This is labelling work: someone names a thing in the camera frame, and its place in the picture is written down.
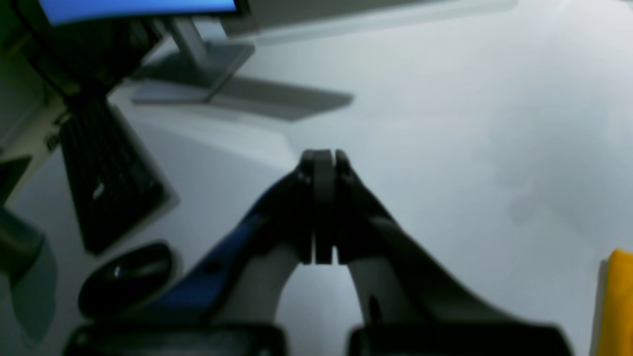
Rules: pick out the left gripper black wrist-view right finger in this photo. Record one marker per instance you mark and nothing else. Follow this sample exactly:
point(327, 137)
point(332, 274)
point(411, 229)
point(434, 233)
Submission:
point(410, 304)

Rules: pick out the black computer keyboard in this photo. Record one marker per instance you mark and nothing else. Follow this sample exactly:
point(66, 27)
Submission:
point(113, 184)

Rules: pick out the computer monitor with stand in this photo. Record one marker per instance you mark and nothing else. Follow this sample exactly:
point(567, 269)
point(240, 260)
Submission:
point(200, 71)

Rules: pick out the orange yellow T-shirt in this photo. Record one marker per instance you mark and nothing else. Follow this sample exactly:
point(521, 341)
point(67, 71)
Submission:
point(615, 306)

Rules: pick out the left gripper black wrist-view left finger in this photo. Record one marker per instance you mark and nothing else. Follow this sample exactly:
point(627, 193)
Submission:
point(226, 304)

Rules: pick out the black computer mouse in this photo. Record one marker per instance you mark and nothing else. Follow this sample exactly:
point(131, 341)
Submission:
point(126, 280)

